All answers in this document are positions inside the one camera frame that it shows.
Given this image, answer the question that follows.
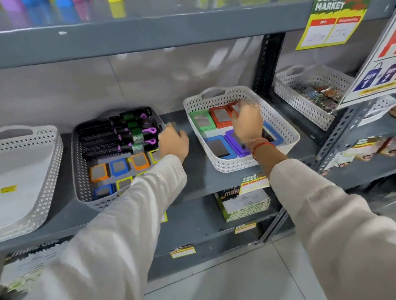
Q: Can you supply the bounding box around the person's right hand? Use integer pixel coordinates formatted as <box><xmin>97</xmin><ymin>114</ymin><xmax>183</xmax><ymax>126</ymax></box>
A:
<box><xmin>230</xmin><ymin>98</ymin><xmax>267</xmax><ymax>146</ymax></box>

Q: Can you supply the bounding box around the person's left hand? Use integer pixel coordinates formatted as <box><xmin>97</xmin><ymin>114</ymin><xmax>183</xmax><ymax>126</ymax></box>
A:
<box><xmin>155</xmin><ymin>122</ymin><xmax>193</xmax><ymax>166</ymax></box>

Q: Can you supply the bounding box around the person's right forearm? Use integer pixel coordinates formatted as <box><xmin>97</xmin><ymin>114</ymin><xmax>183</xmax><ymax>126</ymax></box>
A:
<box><xmin>247</xmin><ymin>122</ymin><xmax>396</xmax><ymax>300</ymax></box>

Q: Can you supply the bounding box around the person's left forearm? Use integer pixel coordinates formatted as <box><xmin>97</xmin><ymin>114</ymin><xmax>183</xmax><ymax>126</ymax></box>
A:
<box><xmin>0</xmin><ymin>153</ymin><xmax>204</xmax><ymax>300</ymax></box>

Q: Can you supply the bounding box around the group of large framed mirrors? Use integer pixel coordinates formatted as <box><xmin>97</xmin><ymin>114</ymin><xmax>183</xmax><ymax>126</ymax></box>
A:
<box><xmin>188</xmin><ymin>95</ymin><xmax>286</xmax><ymax>165</ymax></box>

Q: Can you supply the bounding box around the group of small framed mirrors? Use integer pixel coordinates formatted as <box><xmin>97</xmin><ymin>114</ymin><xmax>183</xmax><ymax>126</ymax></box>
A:
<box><xmin>87</xmin><ymin>148</ymin><xmax>167</xmax><ymax>201</ymax></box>

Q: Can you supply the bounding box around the pile of colourful hair clips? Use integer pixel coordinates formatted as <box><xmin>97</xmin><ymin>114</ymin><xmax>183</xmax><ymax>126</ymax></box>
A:
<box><xmin>290</xmin><ymin>77</ymin><xmax>345</xmax><ymax>118</ymax></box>

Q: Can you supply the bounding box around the yellow shelf price tag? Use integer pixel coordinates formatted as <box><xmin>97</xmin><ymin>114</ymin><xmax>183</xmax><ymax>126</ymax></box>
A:
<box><xmin>236</xmin><ymin>172</ymin><xmax>271</xmax><ymax>196</ymax></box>

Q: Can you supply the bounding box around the stack of green white boxes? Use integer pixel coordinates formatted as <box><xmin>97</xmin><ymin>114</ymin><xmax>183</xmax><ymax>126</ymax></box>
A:
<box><xmin>214</xmin><ymin>182</ymin><xmax>274</xmax><ymax>224</ymax></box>

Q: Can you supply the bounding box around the white basket of hair clips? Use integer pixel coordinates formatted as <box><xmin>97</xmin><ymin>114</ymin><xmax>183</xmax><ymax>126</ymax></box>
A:
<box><xmin>271</xmin><ymin>59</ymin><xmax>362</xmax><ymax>138</ymax></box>

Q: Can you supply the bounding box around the grey metal shelf unit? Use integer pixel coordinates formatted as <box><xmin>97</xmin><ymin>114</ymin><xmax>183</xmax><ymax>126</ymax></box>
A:
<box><xmin>0</xmin><ymin>0</ymin><xmax>396</xmax><ymax>300</ymax></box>

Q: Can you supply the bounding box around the small yellow shelf label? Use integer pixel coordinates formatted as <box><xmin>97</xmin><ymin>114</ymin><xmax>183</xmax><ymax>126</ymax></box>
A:
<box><xmin>233</xmin><ymin>221</ymin><xmax>259</xmax><ymax>235</ymax></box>
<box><xmin>169</xmin><ymin>244</ymin><xmax>197</xmax><ymax>260</ymax></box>

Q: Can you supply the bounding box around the grey perforated plastic basket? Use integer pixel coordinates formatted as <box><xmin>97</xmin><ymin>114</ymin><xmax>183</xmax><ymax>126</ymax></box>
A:
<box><xmin>65</xmin><ymin>104</ymin><xmax>176</xmax><ymax>214</ymax></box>

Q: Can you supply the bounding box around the yellow green price sign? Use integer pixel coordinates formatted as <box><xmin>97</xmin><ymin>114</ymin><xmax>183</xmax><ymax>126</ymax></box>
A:
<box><xmin>289</xmin><ymin>0</ymin><xmax>380</xmax><ymax>51</ymax></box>

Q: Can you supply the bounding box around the row of photo print packets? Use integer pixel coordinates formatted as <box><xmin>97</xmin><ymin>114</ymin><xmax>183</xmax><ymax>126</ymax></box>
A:
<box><xmin>319</xmin><ymin>133</ymin><xmax>396</xmax><ymax>176</ymax></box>

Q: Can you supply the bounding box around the small white perforated basket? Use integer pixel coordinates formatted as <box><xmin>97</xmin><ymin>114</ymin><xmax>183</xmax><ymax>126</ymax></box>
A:
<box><xmin>353</xmin><ymin>94</ymin><xmax>396</xmax><ymax>127</ymax></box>

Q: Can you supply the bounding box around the grey slotted-angle shelf unit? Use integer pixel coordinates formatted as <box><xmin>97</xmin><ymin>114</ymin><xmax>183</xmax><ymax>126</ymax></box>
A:
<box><xmin>289</xmin><ymin>0</ymin><xmax>396</xmax><ymax>245</ymax></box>

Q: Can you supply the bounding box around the large white promotion sign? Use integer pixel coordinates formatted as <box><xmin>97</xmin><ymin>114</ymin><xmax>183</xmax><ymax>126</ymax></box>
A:
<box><xmin>322</xmin><ymin>0</ymin><xmax>396</xmax><ymax>110</ymax></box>

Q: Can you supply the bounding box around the empty white perforated tray basket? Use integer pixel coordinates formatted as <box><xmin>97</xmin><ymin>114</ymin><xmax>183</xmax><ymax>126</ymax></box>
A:
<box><xmin>0</xmin><ymin>119</ymin><xmax>75</xmax><ymax>246</ymax></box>

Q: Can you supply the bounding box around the green white box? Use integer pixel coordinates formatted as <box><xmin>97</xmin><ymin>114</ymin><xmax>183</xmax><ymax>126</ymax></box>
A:
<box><xmin>0</xmin><ymin>236</ymin><xmax>79</xmax><ymax>295</ymax></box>

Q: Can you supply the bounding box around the red thread bracelet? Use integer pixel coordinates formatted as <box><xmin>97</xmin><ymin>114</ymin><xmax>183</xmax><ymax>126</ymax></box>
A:
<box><xmin>249</xmin><ymin>139</ymin><xmax>278</xmax><ymax>161</ymax></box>

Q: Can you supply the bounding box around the white perforated basket with handle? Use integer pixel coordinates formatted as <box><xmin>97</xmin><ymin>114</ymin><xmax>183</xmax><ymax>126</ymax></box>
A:
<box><xmin>181</xmin><ymin>77</ymin><xmax>304</xmax><ymax>178</ymax></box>

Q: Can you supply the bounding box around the black hair brush purple handle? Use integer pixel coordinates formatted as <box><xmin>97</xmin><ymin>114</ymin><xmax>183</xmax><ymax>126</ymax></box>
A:
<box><xmin>80</xmin><ymin>125</ymin><xmax>164</xmax><ymax>151</ymax></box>
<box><xmin>78</xmin><ymin>117</ymin><xmax>157</xmax><ymax>141</ymax></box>
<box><xmin>82</xmin><ymin>137</ymin><xmax>161</xmax><ymax>161</ymax></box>
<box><xmin>75</xmin><ymin>106</ymin><xmax>154</xmax><ymax>133</ymax></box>

